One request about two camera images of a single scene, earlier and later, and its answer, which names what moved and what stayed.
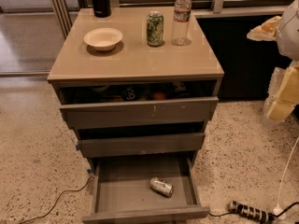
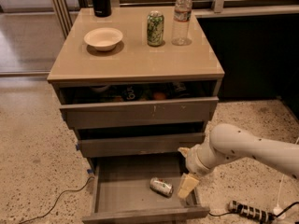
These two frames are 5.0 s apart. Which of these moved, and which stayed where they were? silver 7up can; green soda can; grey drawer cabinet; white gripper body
Moved: white gripper body
Stayed: silver 7up can; green soda can; grey drawer cabinet
